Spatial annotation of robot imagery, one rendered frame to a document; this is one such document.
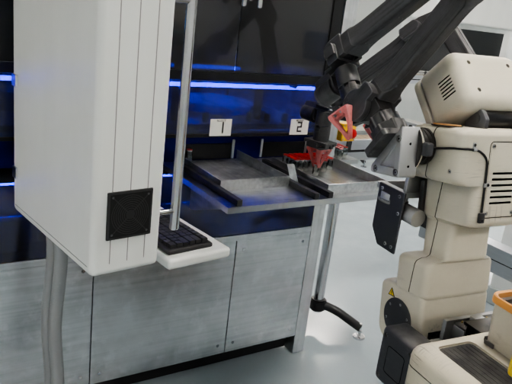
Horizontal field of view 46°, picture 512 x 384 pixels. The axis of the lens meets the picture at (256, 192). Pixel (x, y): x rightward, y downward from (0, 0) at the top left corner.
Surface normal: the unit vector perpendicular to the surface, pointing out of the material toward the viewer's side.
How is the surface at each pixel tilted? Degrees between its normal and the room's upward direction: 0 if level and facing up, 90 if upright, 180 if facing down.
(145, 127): 90
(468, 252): 82
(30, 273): 90
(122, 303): 90
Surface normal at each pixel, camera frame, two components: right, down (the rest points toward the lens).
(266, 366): 0.11, -0.95
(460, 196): -0.90, 0.03
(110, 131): 0.64, 0.30
